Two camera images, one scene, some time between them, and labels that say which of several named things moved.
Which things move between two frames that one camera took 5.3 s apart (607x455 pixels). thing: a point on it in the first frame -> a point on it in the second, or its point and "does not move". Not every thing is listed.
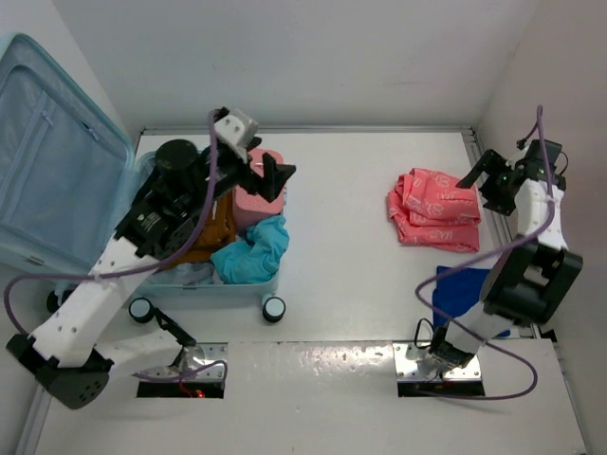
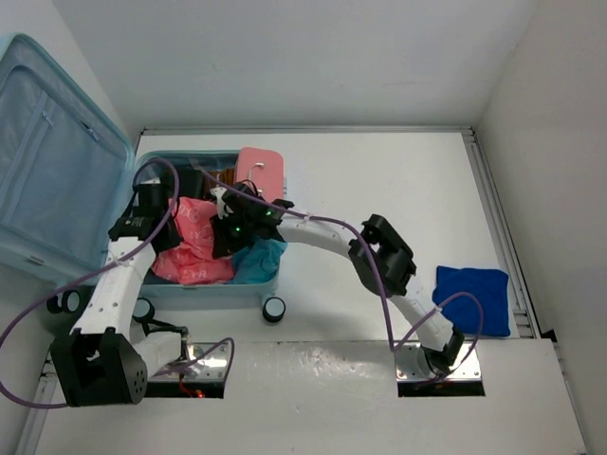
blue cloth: [457, 292] does not move
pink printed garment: [428, 207] -> [193, 262]
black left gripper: [268, 184] -> [173, 238]
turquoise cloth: [256, 262] does not move
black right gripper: [496, 164] -> [226, 245]
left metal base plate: [191, 359] does not move
